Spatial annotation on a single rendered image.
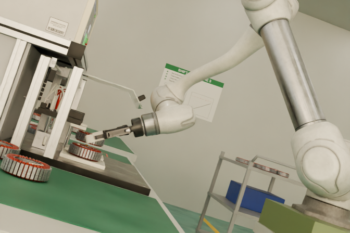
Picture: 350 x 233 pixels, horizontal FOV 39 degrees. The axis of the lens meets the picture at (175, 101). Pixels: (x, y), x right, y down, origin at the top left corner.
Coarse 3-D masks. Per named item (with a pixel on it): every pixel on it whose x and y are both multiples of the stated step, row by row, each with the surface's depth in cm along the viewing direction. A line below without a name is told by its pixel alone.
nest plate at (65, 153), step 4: (60, 152) 158; (64, 152) 161; (68, 152) 166; (60, 156) 158; (64, 156) 158; (68, 156) 158; (72, 156) 159; (76, 156) 162; (76, 160) 159; (80, 160) 159; (84, 160) 159; (88, 160) 162; (100, 160) 175; (88, 164) 159; (92, 164) 159; (96, 164) 160; (100, 164) 161; (104, 164) 165; (100, 168) 160; (104, 168) 160
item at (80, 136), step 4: (80, 132) 187; (84, 132) 187; (88, 132) 194; (76, 136) 188; (80, 136) 186; (84, 136) 185; (80, 140) 186; (84, 140) 185; (100, 140) 188; (104, 140) 190; (92, 144) 186; (96, 144) 186; (100, 144) 188
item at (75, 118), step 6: (42, 108) 161; (48, 114) 161; (54, 114) 162; (72, 114) 163; (78, 114) 163; (48, 120) 162; (72, 120) 163; (78, 120) 163; (48, 126) 164; (78, 126) 163; (84, 126) 167
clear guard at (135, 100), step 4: (68, 68) 186; (84, 76) 202; (88, 76) 194; (92, 76) 187; (92, 80) 209; (96, 80) 200; (100, 80) 192; (104, 80) 188; (104, 84) 211; (108, 84) 201; (112, 84) 192; (116, 84) 189; (116, 88) 212; (120, 88) 202; (124, 88) 193; (128, 88) 189; (128, 92) 210; (132, 92) 194; (132, 96) 203; (136, 96) 190; (132, 100) 212; (136, 100) 194; (136, 104) 202; (140, 104) 190; (136, 108) 211; (140, 108) 195
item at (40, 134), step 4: (36, 132) 160; (40, 132) 161; (44, 132) 162; (48, 132) 168; (36, 136) 160; (40, 136) 161; (44, 136) 161; (48, 136) 161; (36, 140) 160; (40, 140) 161; (32, 144) 160; (36, 144) 160; (40, 144) 161; (40, 148) 161; (44, 148) 161
